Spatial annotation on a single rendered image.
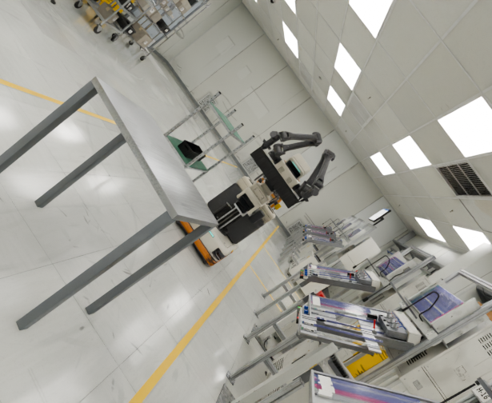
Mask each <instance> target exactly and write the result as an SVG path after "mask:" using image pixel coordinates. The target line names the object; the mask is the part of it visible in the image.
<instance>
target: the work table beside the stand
mask: <svg viewBox="0 0 492 403"><path fill-rule="evenodd" d="M96 94H99V96H100V98H101V99H102V101H103V102H104V104H105V106H106V108H107V109H108V111H109V112H110V115H111V116H112V118H113V119H114V121H115V123H116V125H117V126H118V128H119V130H120V131H121V133H120V134H119V135H118V136H117V137H115V138H114V139H112V140H111V141H110V142H108V143H107V144H106V145H105V146H103V147H102V148H101V149H100V150H99V151H98V152H96V153H95V154H94V155H92V156H91V157H90V158H88V159H87V160H86V161H84V162H83V163H82V164H81V165H80V166H79V167H77V168H76V169H75V170H73V171H72V172H71V173H69V174H68V175H67V176H65V177H64V178H63V179H62V180H61V181H60V182H58V183H57V184H56V185H55V186H53V187H52V188H51V189H49V190H48V191H46V192H45V193H44V194H43V195H42V196H41V197H40V198H38V199H37V200H36V201H34V202H35V204H36V206H37V207H40V208H43V207H44V206H46V205H47V204H48V203H50V202H51V201H53V200H54V199H55V198H56V197H57V196H58V195H59V194H61V193H62V192H64V191H65V190H66V189H68V188H69V187H70V186H72V185H73V184H74V183H75V182H76V181H77V180H79V179H80V178H81V177H83V176H84V175H85V174H87V173H88V172H89V171H91V170H92V169H93V168H94V167H95V166H97V165H98V164H99V163H100V162H102V161H103V160H104V159H106V158H107V157H109V156H110V155H111V154H112V153H113V152H114V151H115V150H117V149H118V148H120V147H121V146H122V145H124V144H125V143H126V142H127V144H128V145H129V147H130V148H131V150H132V152H133V154H134V156H135V157H136V158H137V160H138V163H139V164H140V166H141V167H142V169H143V171H144V173H145V174H146V176H147V177H148V179H149V181H150V183H151V185H152V186H153V187H154V190H155V191H156V193H157V195H158V196H159V198H160V200H161V201H162V204H163V205H164V206H165V208H166V210H167V211H166V212H164V213H163V214H161V215H160V216H159V217H157V218H156V219H154V220H153V221H152V222H151V223H149V224H148V225H146V226H145V227H144V228H142V229H141V230H139V231H138V232H137V233H136V234H134V235H133V236H132V237H130V238H129V239H127V240H126V241H124V242H123V243H122V244H121V245H119V246H118V247H117V248H115V249H114V250H112V251H111V252H110V253H108V254H107V255H106V256H105V257H103V258H102V259H100V260H99V261H97V262H96V263H95V264H93V265H92V266H91V267H90V268H88V269H87V270H85V271H84V272H83V273H81V274H80V275H78V276H77V277H76V278H75V279H74V280H72V281H70V282H69V283H68V284H66V285H65V286H63V287H62V288H61V289H60V290H59V291H57V292H56V293H54V294H53V295H51V296H50V297H48V298H47V299H46V300H45V301H44V302H42V303H41V304H39V305H38V306H36V307H35V308H34V309H32V310H31V311H30V312H29V313H27V314H26V315H24V316H23V317H21V318H20V319H19V320H17V321H16V323H17V326H18V329H19V330H24V329H28V328H30V327H31V326H32V325H33V324H35V323H36V322H37V321H39V320H40V319H42V318H43V317H45V316H46V315H47V314H48V313H50V312H51V311H52V310H54V309H56V308H57V307H58V306H60V305H61V304H62V303H63V302H65V301H66V300H68V299H69V298H70V297H72V296H74V295H75V294H76V293H77V292H78V291H80V290H81V289H83V288H84V287H86V286H87V285H89V284H90V283H91V282H92V281H94V280H95V279H96V278H98V277H99V276H101V275H102V274H104V273H105V272H106V271H107V270H108V269H110V268H112V267H113V266H114V265H116V264H117V263H119V262H120V261H121V260H122V259H124V258H125V257H127V256H128V255H129V254H131V253H133V252H134V251H135V250H136V249H137V248H139V247H140V246H142V245H143V244H145V243H146V242H147V241H149V240H150V239H151V238H152V237H154V236H155V235H157V234H158V233H160V232H161V231H163V230H164V229H165V228H166V227H167V226H169V225H171V224H172V223H173V222H175V221H176V220H178V221H185V222H189V223H194V224H198V225H200V226H199V227H198V228H196V229H194V230H193V231H192V232H190V233H188V234H187V235H186V236H185V237H183V238H182V239H181V240H179V241H177V242H176V243H175V244H173V245H172V246H171V247H170V248H168V249H167V250H165V251H164V252H162V253H161V254H159V255H158V256H157V257H156V258H154V259H153V260H151V261H150V262H148V263H147V264H146V265H144V266H143V267H142V268H141V269H139V270H137V271H136V272H135V273H133V274H131V275H130V276H129V277H128V278H126V279H125V280H124V281H122V282H121V283H119V284H118V285H116V286H115V287H114V288H113V289H111V290H110V291H108V292H107V293H105V294H104V295H102V296H101V297H100V298H99V299H97V300H96V301H94V302H93V303H91V304H90V305H88V306H87V307H86V311H87V313H88V315H90V314H93V313H96V312H97V311H98V310H100V309H101V308H102V307H103V306H105V305H107V304H108V303H109V302H111V301H113V300H114V299H115V298H116V297H118V296H119V295H120V294H122V293H124V292H125V291H127V290H128V289H129V288H130V287H132V286H133V285H135V284H136V283H138V282H139V281H141V280H142V279H143V278H144V277H146V276H147V275H149V274H150V273H152V272H153V271H155V270H156V269H157V268H158V267H160V266H161V265H163V264H164V263H166V262H167V261H169V260H170V259H171V258H172V257H174V256H175V255H177V254H178V253H180V252H181V251H183V250H184V249H185V248H186V247H188V246H189V245H191V244H192V243H194V242H195V241H197V240H198V239H199V238H200V237H202V236H203V235H205V234H206V233H208V232H209V231H211V230H212V229H213V228H214V227H216V226H217V225H219V224H218V222H217V220H216V218H215V217H214V215H213V214H212V212H211V211H210V208H209V207H208V205H207V204H206V202H205V201H204V199H203V198H202V195H201V194H200V193H199V192H198V189H197V188H196V186H195V185H194V183H193V182H192V180H191V178H190V176H189V175H188V173H187V172H186V170H185V169H184V167H183V165H182V163H181V162H180V161H179V159H178V157H177V156H176V154H175V152H174V151H173V150H172V148H171V146H170V144H169V142H168V141H167V140H166V138H165V136H164V135H163V133H162V131H161V130H160V129H159V127H158V125H157V123H156V122H155V120H154V119H153V117H152V116H151V114H149V113H147V112H146V111H145V110H144V109H142V108H141V107H140V106H138V105H136V104H135V103H133V102H132V101H131V100H130V99H128V98H126V97H125V96H124V95H122V94H120V93H119V92H118V91H117V90H115V89H114V88H112V87H111V86H109V85H108V84H106V83H105V82H104V81H103V80H101V79H100V78H98V77H96V76H95V77H94V78H93V79H92V80H90V81H89V82H88V83H87V84H85V85H84V86H83V87H82V88H81V89H80V90H79V91H78V92H76V93H75V94H74V95H72V96H71V97H70V98H69V99H67V100H66V101H65V102H64V103H62V104H61V105H60V106H59V107H58V108H57V109H56V110H55V111H53V112H52V113H51V114H50V115H48V116H47V117H46V118H45V119H43V120H42V121H41V122H40V123H38V124H37V125H36V126H35V127H34V128H33V129H32V130H31V131H29V132H28V133H27V134H26V135H24V136H23V137H22V138H21V139H19V140H18V141H17V142H16V143H14V144H13V145H12V146H11V147H10V148H9V149H8V150H6V151H5V152H4V153H3V154H1V155H0V173H1V172H2V171H4V170H5V169H6V168H8V167H9V166H10V165H11V164H13V163H14V162H15V161H17V160H18V159H19V158H20V157H21V156H22V155H23V154H24V153H26V152H27V151H28V150H30V149H31V148H32V147H33V146H35V145H36V144H37V143H38V142H40V141H41V140H42V139H43V138H44V137H45V136H46V135H47V134H49V133H50V132H51V131H53V130H54V129H55V128H56V127H58V126H59V125H60V124H62V123H63V122H64V121H65V120H66V119H67V118H68V117H69V116H71V115H72V114H73V113H75V112H76V111H77V110H78V109H80V108H81V107H82V106H84V105H85V104H86V103H87V102H88V101H89V100H90V99H91V98H93V97H94V96H95V95H96Z"/></svg>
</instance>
